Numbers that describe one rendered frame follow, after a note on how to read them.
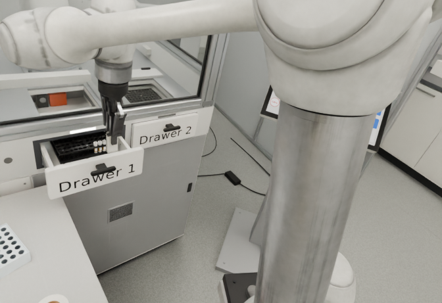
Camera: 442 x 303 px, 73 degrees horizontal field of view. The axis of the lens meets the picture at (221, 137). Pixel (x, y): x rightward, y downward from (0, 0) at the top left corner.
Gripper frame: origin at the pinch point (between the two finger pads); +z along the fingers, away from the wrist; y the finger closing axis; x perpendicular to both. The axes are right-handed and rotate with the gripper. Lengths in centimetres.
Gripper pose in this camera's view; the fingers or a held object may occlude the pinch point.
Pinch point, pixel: (112, 141)
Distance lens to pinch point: 94.2
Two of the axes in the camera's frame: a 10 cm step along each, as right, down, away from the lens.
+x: -7.7, 2.0, -6.1
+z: -2.1, 8.2, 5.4
